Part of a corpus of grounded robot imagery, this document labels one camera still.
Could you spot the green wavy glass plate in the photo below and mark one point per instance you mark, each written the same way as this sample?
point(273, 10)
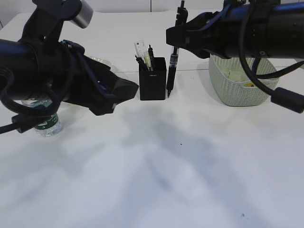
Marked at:
point(113, 68)

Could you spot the yellow utility knife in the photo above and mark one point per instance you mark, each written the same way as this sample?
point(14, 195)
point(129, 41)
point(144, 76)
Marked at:
point(147, 60)

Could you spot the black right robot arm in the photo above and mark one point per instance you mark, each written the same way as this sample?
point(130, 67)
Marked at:
point(273, 30)

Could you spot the black gel pen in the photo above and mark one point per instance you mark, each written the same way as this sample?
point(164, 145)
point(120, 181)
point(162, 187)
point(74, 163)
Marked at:
point(181, 18)
point(141, 63)
point(151, 55)

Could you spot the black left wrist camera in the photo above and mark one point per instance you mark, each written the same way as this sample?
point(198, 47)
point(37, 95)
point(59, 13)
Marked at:
point(46, 22)

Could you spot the clear plastic ruler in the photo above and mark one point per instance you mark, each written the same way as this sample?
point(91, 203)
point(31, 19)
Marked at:
point(140, 48)

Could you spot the black square pen holder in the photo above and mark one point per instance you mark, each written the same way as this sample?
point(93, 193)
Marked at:
point(152, 84)

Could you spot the clear plastic water bottle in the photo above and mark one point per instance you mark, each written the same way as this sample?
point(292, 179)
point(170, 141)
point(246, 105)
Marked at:
point(51, 126)

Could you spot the black gel pen bottom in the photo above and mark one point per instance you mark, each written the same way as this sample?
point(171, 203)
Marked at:
point(181, 18)

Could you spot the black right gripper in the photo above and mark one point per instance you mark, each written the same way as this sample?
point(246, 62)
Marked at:
point(217, 33)

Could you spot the green woven plastic basket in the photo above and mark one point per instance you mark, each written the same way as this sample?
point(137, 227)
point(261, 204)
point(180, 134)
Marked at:
point(232, 93)

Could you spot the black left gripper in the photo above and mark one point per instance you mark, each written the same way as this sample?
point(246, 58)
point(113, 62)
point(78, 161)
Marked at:
point(91, 84)

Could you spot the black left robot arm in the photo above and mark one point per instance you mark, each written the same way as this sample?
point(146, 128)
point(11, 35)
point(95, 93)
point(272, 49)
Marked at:
point(36, 78)

